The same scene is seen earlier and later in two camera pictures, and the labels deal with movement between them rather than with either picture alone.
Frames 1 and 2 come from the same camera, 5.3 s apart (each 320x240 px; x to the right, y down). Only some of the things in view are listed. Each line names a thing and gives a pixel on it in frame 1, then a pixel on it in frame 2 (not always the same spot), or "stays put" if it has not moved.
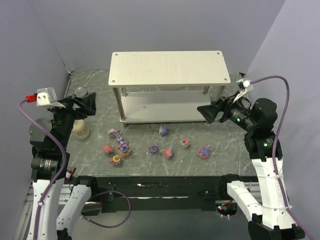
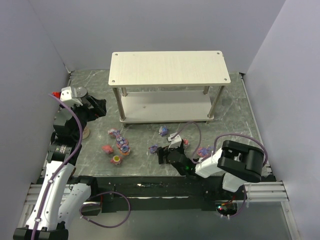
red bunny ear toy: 185,143 stays put
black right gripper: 223,111 to 164,155
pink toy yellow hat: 116,159 stays put
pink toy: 107,149 stays put
